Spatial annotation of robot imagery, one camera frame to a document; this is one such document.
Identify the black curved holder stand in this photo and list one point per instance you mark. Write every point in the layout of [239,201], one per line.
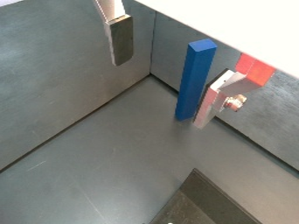
[202,203]

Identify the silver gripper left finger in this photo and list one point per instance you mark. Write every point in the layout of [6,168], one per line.
[119,29]

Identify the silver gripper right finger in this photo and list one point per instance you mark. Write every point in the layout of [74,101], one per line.
[226,91]

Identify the blue rectangular block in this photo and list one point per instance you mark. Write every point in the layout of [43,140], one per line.
[201,52]

